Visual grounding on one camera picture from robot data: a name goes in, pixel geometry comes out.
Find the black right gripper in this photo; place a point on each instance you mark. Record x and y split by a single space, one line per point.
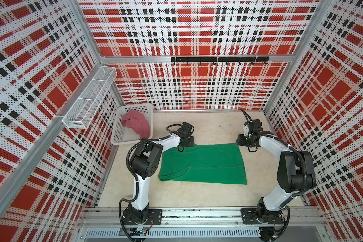
240 140

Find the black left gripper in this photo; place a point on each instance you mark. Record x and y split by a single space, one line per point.
191 144

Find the green tank top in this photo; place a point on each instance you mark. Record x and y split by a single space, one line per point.
219 164

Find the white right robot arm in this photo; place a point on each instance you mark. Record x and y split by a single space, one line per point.
295 175

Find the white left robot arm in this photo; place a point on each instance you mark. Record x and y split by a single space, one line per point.
142 162

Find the pink tank top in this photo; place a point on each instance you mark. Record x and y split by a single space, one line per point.
137 122

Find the white plastic laundry basket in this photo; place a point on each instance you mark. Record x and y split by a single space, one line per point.
123 135

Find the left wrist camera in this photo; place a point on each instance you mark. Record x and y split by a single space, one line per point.
186 129

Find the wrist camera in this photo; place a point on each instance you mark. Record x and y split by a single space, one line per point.
252 127
186 129

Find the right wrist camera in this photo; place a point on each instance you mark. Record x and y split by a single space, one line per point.
252 127

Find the black wall hook rail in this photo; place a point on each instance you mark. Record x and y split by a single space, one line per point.
247 59

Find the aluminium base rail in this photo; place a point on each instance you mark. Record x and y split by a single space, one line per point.
203 217

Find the white wire wall shelf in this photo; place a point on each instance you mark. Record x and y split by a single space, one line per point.
96 86

